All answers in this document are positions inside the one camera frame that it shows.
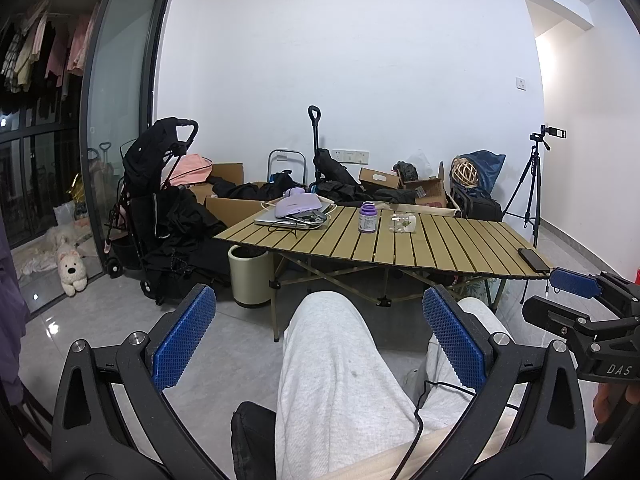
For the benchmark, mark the row of hanging clothes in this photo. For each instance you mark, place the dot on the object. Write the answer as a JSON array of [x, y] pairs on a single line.
[[45, 55]]

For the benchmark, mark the purple bottle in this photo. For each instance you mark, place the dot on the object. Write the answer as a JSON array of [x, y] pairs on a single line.
[[368, 220]]

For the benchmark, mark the wicker ball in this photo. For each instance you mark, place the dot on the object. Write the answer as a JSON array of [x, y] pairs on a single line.
[[465, 172]]

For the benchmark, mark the open cardboard box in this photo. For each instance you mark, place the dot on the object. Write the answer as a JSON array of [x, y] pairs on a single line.
[[432, 195]]

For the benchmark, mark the black tripod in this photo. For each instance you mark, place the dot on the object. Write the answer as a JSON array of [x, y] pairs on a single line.
[[534, 180]]

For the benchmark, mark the person's right hand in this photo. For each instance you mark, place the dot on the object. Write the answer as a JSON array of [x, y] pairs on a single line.
[[602, 405]]

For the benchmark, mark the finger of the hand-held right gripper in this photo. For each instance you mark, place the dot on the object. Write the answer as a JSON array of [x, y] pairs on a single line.
[[555, 317], [575, 282]]

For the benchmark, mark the white fluffy cloth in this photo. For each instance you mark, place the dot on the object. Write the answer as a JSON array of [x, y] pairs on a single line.
[[60, 236]]

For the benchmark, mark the black clothes pile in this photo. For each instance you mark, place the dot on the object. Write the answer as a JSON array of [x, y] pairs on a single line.
[[365, 194], [250, 191]]

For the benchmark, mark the blue cushion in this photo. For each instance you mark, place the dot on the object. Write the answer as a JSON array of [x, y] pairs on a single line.
[[492, 167]]

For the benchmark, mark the sliding glass door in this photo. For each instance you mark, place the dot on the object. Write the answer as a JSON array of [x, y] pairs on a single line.
[[120, 85]]

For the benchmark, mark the black cloth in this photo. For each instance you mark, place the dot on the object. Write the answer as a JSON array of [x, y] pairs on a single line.
[[252, 440]]

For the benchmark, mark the silver laptop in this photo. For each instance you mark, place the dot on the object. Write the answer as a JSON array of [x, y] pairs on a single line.
[[267, 221]]

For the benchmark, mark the black jacket pile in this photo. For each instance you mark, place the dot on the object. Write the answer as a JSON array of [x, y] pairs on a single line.
[[190, 230]]

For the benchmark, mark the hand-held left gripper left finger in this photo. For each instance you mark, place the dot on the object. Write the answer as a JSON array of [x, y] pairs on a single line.
[[182, 342]]

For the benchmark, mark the gold foil bag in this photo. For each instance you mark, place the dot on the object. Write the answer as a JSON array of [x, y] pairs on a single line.
[[77, 189]]

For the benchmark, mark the cream trash bin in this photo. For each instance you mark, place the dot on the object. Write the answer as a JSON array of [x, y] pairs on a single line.
[[247, 280]]

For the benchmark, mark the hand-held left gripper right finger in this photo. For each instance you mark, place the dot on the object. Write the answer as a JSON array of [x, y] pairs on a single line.
[[454, 345]]

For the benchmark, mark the translucent plastic bag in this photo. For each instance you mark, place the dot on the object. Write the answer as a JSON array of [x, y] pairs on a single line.
[[64, 215]]

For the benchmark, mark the dark green bag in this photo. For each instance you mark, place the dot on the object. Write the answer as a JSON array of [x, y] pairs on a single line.
[[405, 171]]

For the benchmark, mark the purple cap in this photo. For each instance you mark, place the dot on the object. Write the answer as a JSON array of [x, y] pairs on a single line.
[[297, 206]]

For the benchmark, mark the white plush dog toy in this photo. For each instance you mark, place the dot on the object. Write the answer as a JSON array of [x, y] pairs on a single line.
[[71, 272]]

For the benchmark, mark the black suitcase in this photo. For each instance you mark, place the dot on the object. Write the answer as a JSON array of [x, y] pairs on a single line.
[[480, 206]]

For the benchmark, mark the white plastic bag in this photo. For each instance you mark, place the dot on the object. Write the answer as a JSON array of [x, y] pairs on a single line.
[[424, 162]]

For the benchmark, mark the black stroller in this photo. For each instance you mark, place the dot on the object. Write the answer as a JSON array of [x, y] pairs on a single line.
[[140, 160]]

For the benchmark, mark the white wall socket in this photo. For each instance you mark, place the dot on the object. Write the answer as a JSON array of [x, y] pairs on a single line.
[[350, 156]]

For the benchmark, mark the wooden slat folding table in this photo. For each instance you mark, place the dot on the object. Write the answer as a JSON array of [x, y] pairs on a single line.
[[450, 245]]

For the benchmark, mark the black smartphone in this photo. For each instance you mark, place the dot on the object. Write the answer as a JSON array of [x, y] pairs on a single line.
[[534, 259]]

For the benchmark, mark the large cardboard box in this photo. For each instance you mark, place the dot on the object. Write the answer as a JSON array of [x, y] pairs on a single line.
[[230, 210]]

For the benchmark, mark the silver folding stool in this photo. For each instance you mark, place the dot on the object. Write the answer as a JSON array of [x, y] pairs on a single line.
[[287, 160]]

